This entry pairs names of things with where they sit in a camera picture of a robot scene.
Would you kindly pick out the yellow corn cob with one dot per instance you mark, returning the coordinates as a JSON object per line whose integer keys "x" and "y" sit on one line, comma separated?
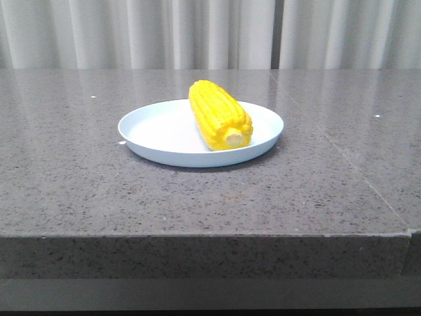
{"x": 222, "y": 121}

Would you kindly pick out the light blue round plate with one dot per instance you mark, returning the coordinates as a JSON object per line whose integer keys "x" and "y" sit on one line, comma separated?
{"x": 166, "y": 133}

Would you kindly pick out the white pleated curtain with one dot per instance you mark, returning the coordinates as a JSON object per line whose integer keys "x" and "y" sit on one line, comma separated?
{"x": 210, "y": 34}

